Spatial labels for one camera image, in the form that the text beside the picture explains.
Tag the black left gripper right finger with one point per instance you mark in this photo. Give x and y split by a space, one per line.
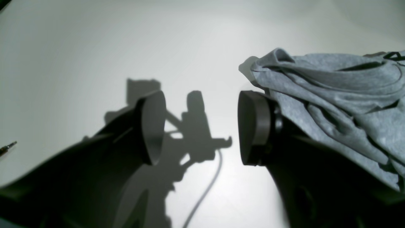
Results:
319 187

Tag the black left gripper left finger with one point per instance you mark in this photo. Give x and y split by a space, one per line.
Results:
81 187

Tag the grey T-shirt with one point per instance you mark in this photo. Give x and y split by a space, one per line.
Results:
353 104

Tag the small screwdriver tip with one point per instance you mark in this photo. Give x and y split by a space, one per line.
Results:
5 149

